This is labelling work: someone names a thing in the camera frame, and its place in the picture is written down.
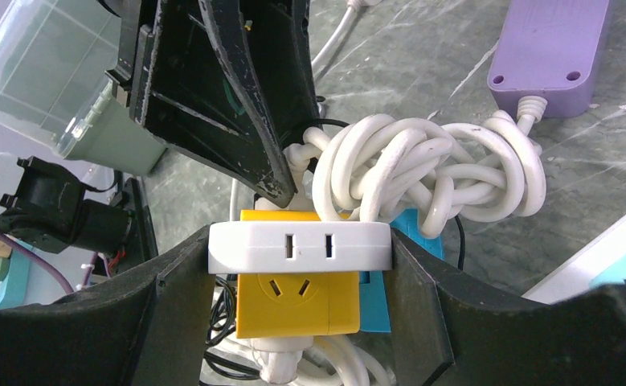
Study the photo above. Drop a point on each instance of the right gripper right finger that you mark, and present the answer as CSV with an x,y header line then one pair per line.
x,y
454,329

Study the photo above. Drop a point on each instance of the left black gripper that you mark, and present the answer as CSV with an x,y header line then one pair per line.
x,y
232,97

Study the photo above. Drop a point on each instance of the blue cube socket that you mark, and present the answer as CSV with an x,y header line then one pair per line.
x,y
377,295

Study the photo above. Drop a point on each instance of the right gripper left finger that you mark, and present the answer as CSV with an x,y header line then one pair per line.
x,y
146,326

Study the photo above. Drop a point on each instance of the clear plastic storage bin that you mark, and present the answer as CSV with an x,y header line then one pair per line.
x,y
54,88

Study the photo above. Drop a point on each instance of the white long power strip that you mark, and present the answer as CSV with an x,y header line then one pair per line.
x,y
601,262

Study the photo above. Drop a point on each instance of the white plug adapter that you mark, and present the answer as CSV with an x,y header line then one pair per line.
x,y
298,247

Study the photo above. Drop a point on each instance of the purple flat box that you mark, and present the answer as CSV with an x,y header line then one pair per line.
x,y
550,49

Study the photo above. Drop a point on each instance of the teal plug adapter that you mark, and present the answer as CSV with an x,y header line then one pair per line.
x,y
13,289

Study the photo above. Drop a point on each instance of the yellow cube socket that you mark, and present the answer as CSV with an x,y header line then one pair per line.
x,y
276,305

